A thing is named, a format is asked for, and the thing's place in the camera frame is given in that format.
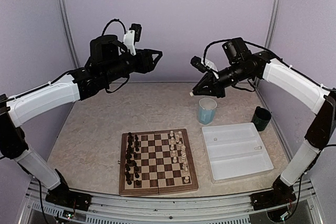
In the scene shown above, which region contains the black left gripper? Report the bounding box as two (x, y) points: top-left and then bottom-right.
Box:
(102, 48), (163, 84)

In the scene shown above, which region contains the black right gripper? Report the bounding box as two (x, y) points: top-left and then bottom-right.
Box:
(193, 60), (253, 98)

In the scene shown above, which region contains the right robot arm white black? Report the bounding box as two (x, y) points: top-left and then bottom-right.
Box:
(191, 37), (335, 205)

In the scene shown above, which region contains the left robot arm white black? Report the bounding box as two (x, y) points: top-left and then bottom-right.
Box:
(1, 31), (163, 206)

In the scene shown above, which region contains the row of black chess pieces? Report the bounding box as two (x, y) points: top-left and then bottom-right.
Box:
(125, 132), (141, 188)

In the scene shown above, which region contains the light blue mug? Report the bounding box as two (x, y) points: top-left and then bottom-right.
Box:
(198, 98), (217, 125)

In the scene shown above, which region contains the dark green mug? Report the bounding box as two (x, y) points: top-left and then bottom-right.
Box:
(251, 106), (271, 132)

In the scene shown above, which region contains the white plastic divided tray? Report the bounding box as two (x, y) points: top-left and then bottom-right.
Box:
(202, 123), (274, 184)

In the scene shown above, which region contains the wooden chessboard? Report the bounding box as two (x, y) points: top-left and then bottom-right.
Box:
(119, 129), (198, 196)

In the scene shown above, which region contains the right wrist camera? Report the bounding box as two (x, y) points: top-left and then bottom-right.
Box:
(191, 56), (207, 73)

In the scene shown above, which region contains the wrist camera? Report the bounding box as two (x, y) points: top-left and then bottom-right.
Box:
(191, 56), (207, 73)
(130, 23), (142, 43)

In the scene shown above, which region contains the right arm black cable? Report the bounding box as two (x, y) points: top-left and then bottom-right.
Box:
(201, 38), (331, 91)

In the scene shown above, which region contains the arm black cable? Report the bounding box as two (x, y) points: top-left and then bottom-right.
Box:
(201, 38), (331, 91)
(101, 18), (131, 94)

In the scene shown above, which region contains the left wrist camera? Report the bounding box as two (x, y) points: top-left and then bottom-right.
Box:
(130, 23), (142, 43)

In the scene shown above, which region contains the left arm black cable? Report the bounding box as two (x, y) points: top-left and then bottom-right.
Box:
(101, 18), (131, 94)

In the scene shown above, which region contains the left aluminium corner post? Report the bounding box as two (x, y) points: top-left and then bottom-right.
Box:
(57, 0), (80, 68)

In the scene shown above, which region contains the aluminium corner post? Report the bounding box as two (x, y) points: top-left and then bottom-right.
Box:
(57, 0), (80, 68)
(265, 0), (281, 48)

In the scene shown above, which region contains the right aluminium corner post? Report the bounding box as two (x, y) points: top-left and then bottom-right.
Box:
(265, 0), (281, 48)

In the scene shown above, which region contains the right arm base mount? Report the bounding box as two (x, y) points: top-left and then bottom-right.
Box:
(250, 176), (297, 210)

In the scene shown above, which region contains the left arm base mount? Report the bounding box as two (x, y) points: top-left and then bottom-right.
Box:
(46, 183), (92, 211)

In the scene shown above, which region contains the front aluminium rail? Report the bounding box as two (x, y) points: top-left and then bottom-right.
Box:
(18, 179), (323, 224)

